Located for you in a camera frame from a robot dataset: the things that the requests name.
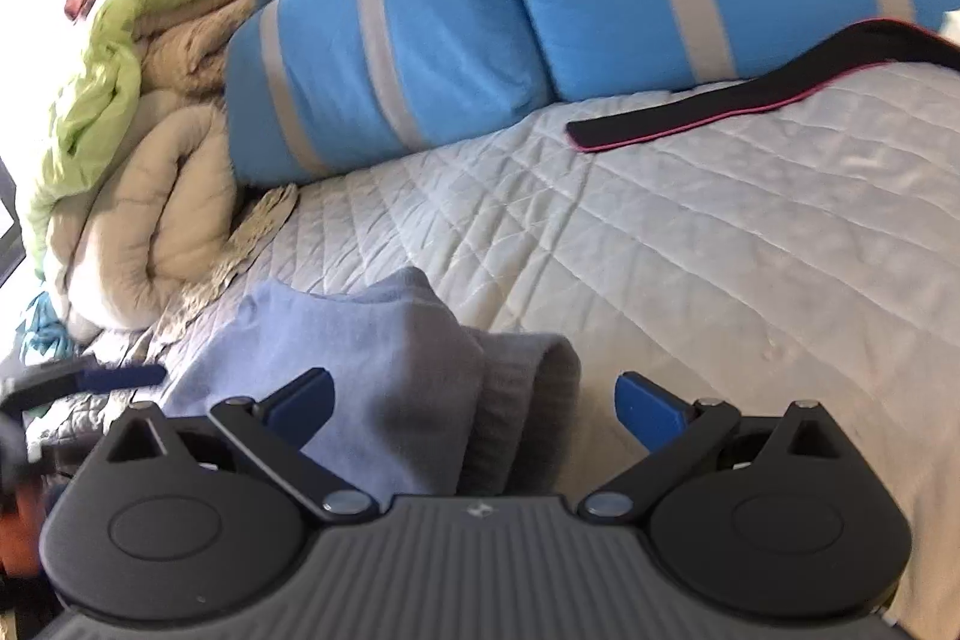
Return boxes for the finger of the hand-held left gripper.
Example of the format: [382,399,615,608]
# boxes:
[0,361,170,421]

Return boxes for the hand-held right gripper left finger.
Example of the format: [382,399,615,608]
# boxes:
[105,368,380,525]

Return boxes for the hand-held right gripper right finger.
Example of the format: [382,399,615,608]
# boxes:
[577,371,850,525]

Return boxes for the blue-grey fleece pants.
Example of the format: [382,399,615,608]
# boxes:
[161,269,584,507]

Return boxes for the teal cloth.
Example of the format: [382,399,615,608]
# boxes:
[19,295,77,365]

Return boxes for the grey quilted bedspread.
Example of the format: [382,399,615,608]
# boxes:
[22,6,960,640]

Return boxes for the beige comforter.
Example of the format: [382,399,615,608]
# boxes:
[41,0,261,331]

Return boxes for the green blanket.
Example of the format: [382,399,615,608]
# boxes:
[28,0,265,260]

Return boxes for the black pink-trimmed band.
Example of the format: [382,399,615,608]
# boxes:
[566,19,960,154]

